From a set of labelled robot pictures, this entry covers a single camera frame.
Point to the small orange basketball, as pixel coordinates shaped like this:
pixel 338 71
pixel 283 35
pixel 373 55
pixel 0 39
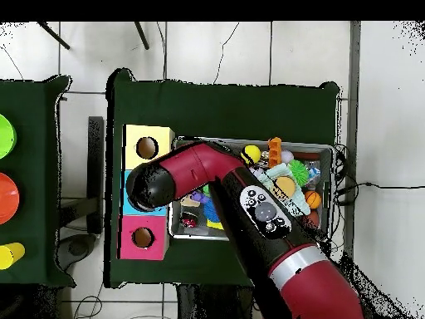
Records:
pixel 312 199

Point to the orange plastic plate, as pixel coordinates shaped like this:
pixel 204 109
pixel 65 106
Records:
pixel 8 197

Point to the green plastic plate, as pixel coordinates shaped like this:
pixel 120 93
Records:
pixel 6 136

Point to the toy hamburger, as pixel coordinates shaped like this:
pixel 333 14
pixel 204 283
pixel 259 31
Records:
pixel 287 186

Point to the wooden box with three holes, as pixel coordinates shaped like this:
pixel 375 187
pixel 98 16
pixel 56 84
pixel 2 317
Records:
pixel 156 246

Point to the black metal leg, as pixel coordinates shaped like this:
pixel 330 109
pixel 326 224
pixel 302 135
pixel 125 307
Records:
pixel 53 35
pixel 142 35

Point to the yellow plastic cup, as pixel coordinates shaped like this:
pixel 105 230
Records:
pixel 10 255

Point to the orange plastic toy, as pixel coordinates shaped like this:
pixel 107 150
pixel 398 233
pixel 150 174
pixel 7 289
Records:
pixel 274 152

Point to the light teal waffle cloth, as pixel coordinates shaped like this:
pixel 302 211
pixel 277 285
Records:
pixel 303 202

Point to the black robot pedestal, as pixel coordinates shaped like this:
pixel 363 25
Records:
pixel 212 304

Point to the dark green side tablecloth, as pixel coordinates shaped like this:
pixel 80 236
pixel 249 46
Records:
pixel 33 99

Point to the yellow ball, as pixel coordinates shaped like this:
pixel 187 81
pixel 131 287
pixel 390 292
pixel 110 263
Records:
pixel 254 153

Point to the black upright post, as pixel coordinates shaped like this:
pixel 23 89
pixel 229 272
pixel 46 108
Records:
pixel 95 172

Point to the grey round base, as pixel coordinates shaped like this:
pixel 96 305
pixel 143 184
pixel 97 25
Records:
pixel 78 247

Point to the green spiky ball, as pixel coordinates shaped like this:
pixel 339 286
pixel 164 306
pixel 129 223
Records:
pixel 298 172

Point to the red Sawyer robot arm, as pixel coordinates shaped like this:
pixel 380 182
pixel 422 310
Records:
pixel 305 289

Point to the small brown football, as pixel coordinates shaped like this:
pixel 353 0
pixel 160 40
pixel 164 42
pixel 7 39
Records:
pixel 314 218

